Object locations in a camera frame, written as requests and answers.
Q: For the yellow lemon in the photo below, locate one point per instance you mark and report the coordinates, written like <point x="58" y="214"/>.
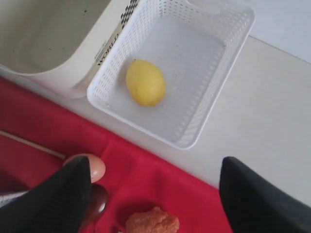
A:
<point x="145" y="83"/>

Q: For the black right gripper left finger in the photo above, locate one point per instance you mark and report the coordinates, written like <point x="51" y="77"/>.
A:
<point x="57" y="205"/>

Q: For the white perforated plastic basket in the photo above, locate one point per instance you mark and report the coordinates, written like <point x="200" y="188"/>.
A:
<point x="195" y="43"/>

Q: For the brown egg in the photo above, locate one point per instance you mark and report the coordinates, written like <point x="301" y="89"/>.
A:
<point x="97" y="166"/>

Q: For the fried chicken nugget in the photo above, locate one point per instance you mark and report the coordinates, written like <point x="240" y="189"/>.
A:
<point x="153" y="221"/>

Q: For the cream plastic bin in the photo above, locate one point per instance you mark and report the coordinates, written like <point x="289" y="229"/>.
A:
<point x="59" y="45"/>

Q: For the red table cloth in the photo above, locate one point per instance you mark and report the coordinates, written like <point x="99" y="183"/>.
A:
<point x="135" y="179"/>

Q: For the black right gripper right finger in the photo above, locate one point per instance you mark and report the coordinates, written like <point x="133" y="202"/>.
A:
<point x="254" y="205"/>

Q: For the left wooden chopstick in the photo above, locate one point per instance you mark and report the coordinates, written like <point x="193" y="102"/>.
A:
<point x="32" y="144"/>

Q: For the dark wooden spoon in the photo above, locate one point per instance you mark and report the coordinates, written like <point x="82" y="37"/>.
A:
<point x="96" y="206"/>

